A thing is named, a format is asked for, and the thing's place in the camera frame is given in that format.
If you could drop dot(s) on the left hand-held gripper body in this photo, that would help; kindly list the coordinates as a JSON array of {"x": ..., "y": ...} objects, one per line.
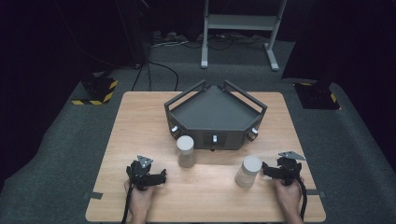
[{"x": 139, "y": 174}]

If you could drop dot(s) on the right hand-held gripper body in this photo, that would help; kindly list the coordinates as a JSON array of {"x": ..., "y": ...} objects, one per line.
[{"x": 289, "y": 169}]

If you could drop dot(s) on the white lid spice jar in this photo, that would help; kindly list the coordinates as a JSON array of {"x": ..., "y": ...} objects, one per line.
[
  {"x": 186, "y": 151},
  {"x": 248, "y": 171}
]

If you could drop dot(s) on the dark grey corner rack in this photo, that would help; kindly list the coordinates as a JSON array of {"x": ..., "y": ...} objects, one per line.
[{"x": 214, "y": 115}]

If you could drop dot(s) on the person's left hand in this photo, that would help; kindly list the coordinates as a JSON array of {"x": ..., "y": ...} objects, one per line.
[{"x": 140, "y": 199}]

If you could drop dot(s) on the person's right hand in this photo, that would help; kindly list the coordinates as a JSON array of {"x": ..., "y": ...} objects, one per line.
[{"x": 288, "y": 196}]

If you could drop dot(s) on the grey tape piece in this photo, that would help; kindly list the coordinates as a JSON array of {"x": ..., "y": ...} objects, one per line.
[
  {"x": 316, "y": 193},
  {"x": 93, "y": 195}
]

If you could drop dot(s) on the black yellow striped base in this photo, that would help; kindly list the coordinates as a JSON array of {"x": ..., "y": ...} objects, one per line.
[
  {"x": 317, "y": 96},
  {"x": 99, "y": 90}
]

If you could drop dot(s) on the grey metal stand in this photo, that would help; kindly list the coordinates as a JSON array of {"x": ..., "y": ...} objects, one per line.
[{"x": 241, "y": 23}]

